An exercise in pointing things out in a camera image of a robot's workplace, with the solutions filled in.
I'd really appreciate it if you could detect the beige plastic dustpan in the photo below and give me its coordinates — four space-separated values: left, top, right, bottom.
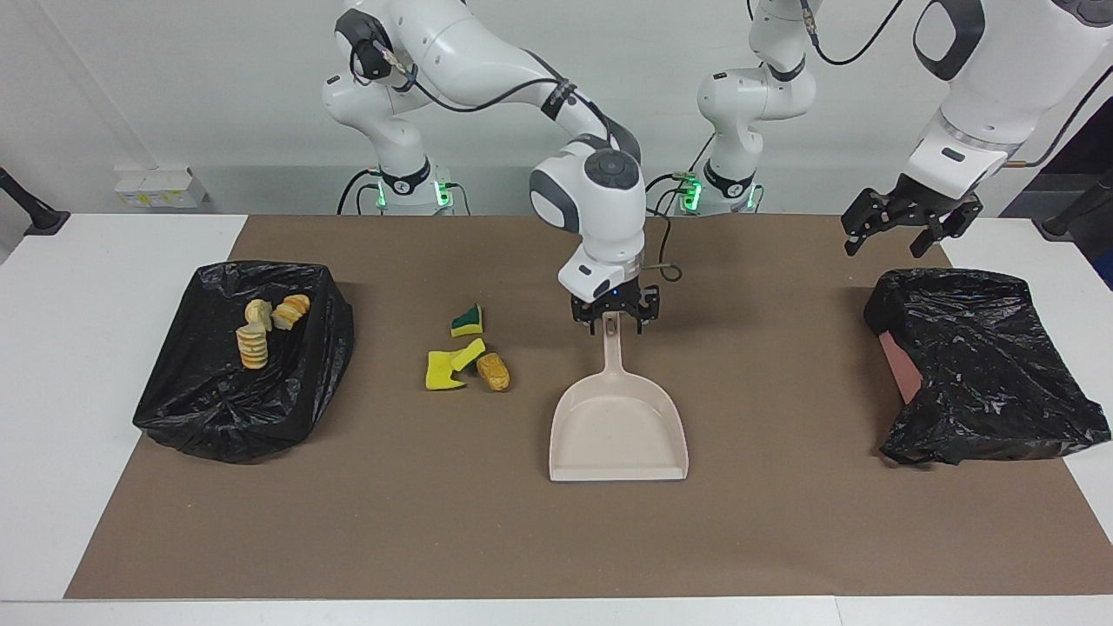
549 315 690 483

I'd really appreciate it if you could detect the brown cork-like sponge piece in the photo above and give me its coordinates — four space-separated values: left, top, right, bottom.
476 351 512 392

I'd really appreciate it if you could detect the pink bin box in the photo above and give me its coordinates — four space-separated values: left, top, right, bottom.
878 330 924 405

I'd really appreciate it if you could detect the black trash bag bin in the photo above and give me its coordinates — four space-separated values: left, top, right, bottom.
863 268 1112 467
132 259 356 463

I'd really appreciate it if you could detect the brown table mat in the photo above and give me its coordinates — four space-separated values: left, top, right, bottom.
65 215 1113 601

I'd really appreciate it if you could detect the black left base cable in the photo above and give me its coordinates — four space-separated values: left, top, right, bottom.
643 171 696 216

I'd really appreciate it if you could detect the black base cable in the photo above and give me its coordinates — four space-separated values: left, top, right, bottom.
643 171 696 216
337 168 383 216

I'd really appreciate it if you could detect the black camera stand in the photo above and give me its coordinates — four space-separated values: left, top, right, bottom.
0 167 70 237
1042 170 1113 242

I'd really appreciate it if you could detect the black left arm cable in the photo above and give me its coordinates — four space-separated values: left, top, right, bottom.
800 0 1113 166

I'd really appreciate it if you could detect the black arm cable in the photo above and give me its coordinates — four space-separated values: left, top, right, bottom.
800 0 1113 166
350 35 685 283

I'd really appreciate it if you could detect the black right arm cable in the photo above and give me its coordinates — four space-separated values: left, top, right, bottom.
350 35 685 283

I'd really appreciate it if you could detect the black right base cable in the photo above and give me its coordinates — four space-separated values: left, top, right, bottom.
337 168 383 216

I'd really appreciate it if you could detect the white wall socket box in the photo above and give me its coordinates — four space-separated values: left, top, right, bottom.
114 167 210 210

